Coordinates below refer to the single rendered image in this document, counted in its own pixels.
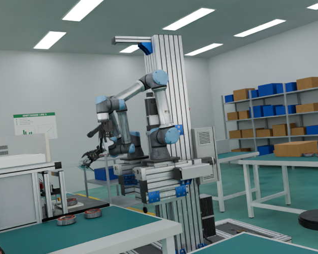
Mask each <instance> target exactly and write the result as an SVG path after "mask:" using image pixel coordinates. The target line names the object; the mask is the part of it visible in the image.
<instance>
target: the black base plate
mask: <svg viewBox="0 0 318 254"><path fill-rule="evenodd" d="M70 198H77V201H78V202H80V203H83V204H84V205H83V206H78V207H74V208H70V209H68V213H65V214H63V213H62V209H60V208H56V206H57V205H55V211H53V212H52V213H53V217H49V218H48V217H47V212H46V211H45V208H44V207H42V215H43V219H42V222H46V221H50V220H54V219H58V218H59V217H62V216H66V215H75V214H80V213H84V212H85V211H87V210H90V209H100V208H104V207H109V206H110V204H109V203H107V202H103V201H99V200H96V199H92V198H88V197H85V196H81V195H72V196H67V199H70Z"/></svg>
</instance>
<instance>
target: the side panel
mask: <svg viewBox="0 0 318 254"><path fill-rule="evenodd" d="M40 223H42V219H41V209H40V200H39V190H38V181H37V172H35V173H28V174H22V175H16V176H9V177H3V178H0V233H2V232H7V231H11V230H15V229H19V228H23V227H27V226H31V225H35V224H40Z"/></svg>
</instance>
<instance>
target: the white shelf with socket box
mask: <svg viewBox="0 0 318 254"><path fill-rule="evenodd" d="M44 162H46V161H45V154H21V155H13V156H5V157H0V169H2V168H9V167H16V166H23V165H30V164H37V163H44ZM0 251H1V252H2V254H5V252H4V251H3V250H2V248H1V247H0Z"/></svg>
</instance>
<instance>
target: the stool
mask: <svg viewBox="0 0 318 254"><path fill-rule="evenodd" d="M298 222H299V224H300V225H301V226H303V227H304V228H307V229H311V230H316V231H318V209H315V210H308V211H305V212H302V213H301V214H300V215H299V216H298Z"/></svg>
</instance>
